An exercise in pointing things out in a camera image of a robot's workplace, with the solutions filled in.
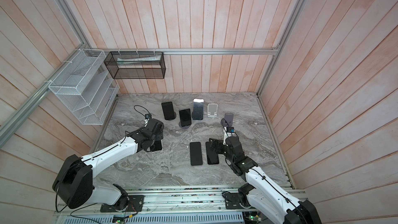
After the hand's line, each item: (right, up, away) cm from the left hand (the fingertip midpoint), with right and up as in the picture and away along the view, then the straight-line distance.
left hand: (155, 134), depth 87 cm
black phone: (+6, +13, +11) cm, 18 cm away
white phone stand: (+35, +14, +20) cm, 43 cm away
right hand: (+35, -2, -3) cm, 35 cm away
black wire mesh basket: (-17, +45, +17) cm, 51 cm away
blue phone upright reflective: (+25, +14, +15) cm, 32 cm away
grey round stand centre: (+17, +2, +12) cm, 21 cm away
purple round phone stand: (+45, +7, +15) cm, 48 cm away
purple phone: (+24, -12, +4) cm, 27 cm away
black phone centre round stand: (+17, +9, +6) cm, 21 cm away
